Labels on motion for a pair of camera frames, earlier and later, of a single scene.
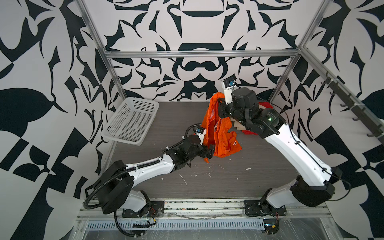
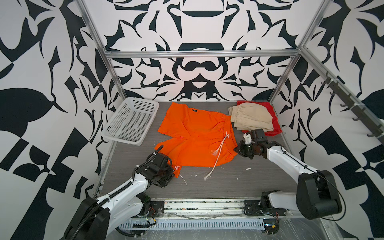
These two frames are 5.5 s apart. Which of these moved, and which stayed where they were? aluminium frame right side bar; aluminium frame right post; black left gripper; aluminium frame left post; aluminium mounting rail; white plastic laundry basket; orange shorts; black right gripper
Moved: black left gripper; orange shorts; black right gripper
Stayed: aluminium frame left post; aluminium mounting rail; aluminium frame right side bar; white plastic laundry basket; aluminium frame right post
